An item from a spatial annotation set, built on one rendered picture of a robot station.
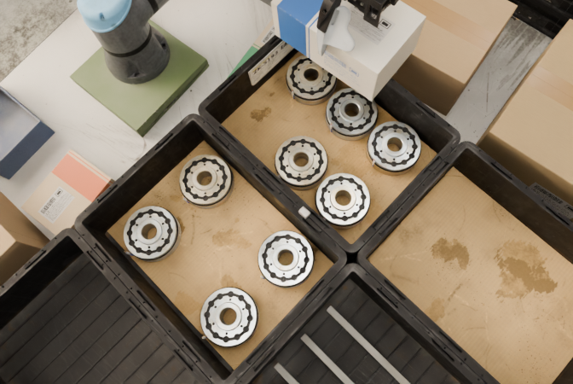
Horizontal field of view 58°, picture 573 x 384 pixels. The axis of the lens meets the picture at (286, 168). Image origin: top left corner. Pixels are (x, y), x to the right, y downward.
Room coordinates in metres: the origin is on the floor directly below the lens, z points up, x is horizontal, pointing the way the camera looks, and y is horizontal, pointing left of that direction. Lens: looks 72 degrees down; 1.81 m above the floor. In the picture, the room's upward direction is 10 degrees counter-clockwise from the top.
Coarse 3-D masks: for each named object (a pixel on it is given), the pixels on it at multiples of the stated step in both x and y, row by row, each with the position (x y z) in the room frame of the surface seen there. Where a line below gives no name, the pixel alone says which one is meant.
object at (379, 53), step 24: (288, 0) 0.48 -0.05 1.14; (312, 0) 0.47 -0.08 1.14; (288, 24) 0.46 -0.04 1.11; (312, 24) 0.43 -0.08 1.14; (360, 24) 0.42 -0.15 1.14; (384, 24) 0.41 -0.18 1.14; (408, 24) 0.40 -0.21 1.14; (312, 48) 0.42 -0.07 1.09; (336, 48) 0.39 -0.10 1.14; (360, 48) 0.38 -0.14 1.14; (384, 48) 0.37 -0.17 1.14; (408, 48) 0.39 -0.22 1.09; (336, 72) 0.39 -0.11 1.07; (360, 72) 0.36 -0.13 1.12; (384, 72) 0.35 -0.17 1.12
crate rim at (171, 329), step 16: (176, 128) 0.40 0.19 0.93; (208, 128) 0.39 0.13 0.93; (160, 144) 0.38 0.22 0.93; (224, 144) 0.36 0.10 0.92; (144, 160) 0.35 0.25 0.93; (240, 160) 0.32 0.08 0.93; (128, 176) 0.33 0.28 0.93; (256, 176) 0.29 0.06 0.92; (112, 192) 0.30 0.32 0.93; (272, 192) 0.25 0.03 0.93; (96, 208) 0.28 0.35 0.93; (288, 208) 0.22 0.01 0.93; (80, 224) 0.25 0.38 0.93; (304, 224) 0.18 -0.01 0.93; (96, 240) 0.22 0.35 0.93; (320, 240) 0.15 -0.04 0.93; (112, 256) 0.19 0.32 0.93; (336, 272) 0.09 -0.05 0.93; (320, 288) 0.07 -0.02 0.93; (144, 304) 0.10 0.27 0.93; (304, 304) 0.05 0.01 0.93; (160, 320) 0.07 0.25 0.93; (288, 320) 0.03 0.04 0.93; (176, 336) 0.04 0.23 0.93; (272, 336) 0.01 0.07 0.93; (192, 352) 0.01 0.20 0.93; (256, 352) -0.01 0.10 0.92; (208, 368) -0.02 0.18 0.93; (240, 368) -0.03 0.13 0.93
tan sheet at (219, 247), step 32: (224, 160) 0.36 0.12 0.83; (160, 192) 0.32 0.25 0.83; (256, 192) 0.28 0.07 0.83; (192, 224) 0.24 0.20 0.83; (224, 224) 0.23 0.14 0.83; (256, 224) 0.22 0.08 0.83; (288, 224) 0.21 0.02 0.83; (192, 256) 0.18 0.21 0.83; (224, 256) 0.17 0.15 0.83; (256, 256) 0.16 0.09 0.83; (288, 256) 0.15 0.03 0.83; (320, 256) 0.14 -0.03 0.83; (160, 288) 0.13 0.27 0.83; (192, 288) 0.12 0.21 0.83; (256, 288) 0.10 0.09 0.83; (288, 288) 0.09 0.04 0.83; (192, 320) 0.06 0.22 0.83; (224, 320) 0.05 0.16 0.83; (224, 352) 0.00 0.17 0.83
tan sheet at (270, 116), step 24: (264, 96) 0.48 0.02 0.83; (288, 96) 0.47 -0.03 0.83; (240, 120) 0.44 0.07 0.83; (264, 120) 0.43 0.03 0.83; (288, 120) 0.42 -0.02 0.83; (312, 120) 0.41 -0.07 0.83; (384, 120) 0.38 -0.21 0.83; (264, 144) 0.38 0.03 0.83; (336, 144) 0.35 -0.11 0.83; (360, 144) 0.34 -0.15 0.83; (336, 168) 0.30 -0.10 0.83; (360, 168) 0.29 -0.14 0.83; (312, 192) 0.26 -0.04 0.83; (384, 192) 0.24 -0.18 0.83
